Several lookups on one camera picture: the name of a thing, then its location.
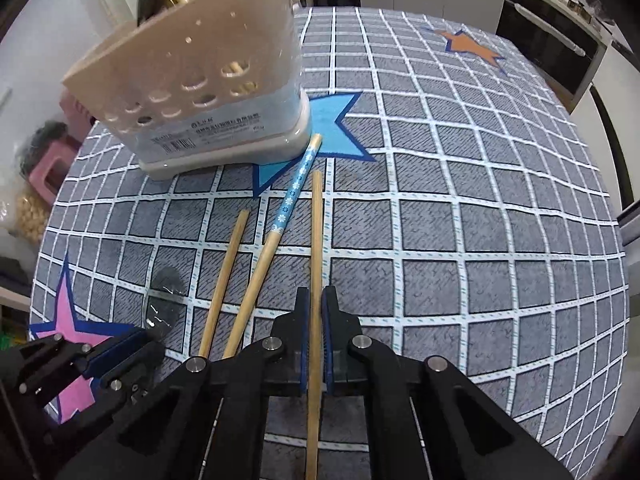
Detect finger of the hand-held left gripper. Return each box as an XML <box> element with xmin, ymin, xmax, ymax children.
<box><xmin>16</xmin><ymin>329</ymin><xmax>152</xmax><ymax>402</ymax></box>
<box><xmin>50</xmin><ymin>344</ymin><xmax>167</xmax><ymax>433</ymax></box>

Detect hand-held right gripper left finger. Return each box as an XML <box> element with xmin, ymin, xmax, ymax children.
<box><xmin>55</xmin><ymin>286</ymin><xmax>311</xmax><ymax>480</ymax></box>

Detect pink star sticker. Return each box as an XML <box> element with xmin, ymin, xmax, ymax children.
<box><xmin>28</xmin><ymin>254</ymin><xmax>143</xmax><ymax>425</ymax></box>

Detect clear bag of beans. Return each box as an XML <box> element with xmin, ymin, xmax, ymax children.
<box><xmin>9</xmin><ymin>194</ymin><xmax>52</xmax><ymax>244</ymax></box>

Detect black built-in oven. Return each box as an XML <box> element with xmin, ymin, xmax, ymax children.
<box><xmin>494</xmin><ymin>0</ymin><xmax>602</xmax><ymax>102</ymax></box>

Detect orange star sticker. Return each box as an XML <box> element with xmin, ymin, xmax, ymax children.
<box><xmin>420</xmin><ymin>25</ymin><xmax>509</xmax><ymax>78</ymax></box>

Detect blue patterned wooden chopstick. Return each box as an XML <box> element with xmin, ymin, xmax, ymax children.
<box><xmin>222</xmin><ymin>133</ymin><xmax>323</xmax><ymax>359</ymax></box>

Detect black plastic bag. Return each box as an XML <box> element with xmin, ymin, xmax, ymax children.
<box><xmin>19</xmin><ymin>119</ymin><xmax>72</xmax><ymax>177</ymax></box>

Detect plain wooden chopstick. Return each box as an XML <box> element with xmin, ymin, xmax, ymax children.
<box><xmin>198</xmin><ymin>210</ymin><xmax>250</xmax><ymax>359</ymax></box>
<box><xmin>304</xmin><ymin>170</ymin><xmax>325</xmax><ymax>480</ymax></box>

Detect blue star sticker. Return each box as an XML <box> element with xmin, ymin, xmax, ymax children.
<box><xmin>251</xmin><ymin>91</ymin><xmax>377</xmax><ymax>199</ymax></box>

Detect beige plastic utensil holder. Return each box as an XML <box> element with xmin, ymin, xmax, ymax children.
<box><xmin>62</xmin><ymin>0</ymin><xmax>314</xmax><ymax>181</ymax></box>

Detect grey sliding door frame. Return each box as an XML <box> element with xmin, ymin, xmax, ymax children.
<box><xmin>587</xmin><ymin>25</ymin><xmax>640</xmax><ymax>241</ymax></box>

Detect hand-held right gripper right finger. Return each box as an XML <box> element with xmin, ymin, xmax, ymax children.
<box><xmin>322</xmin><ymin>285</ymin><xmax>574</xmax><ymax>480</ymax></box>

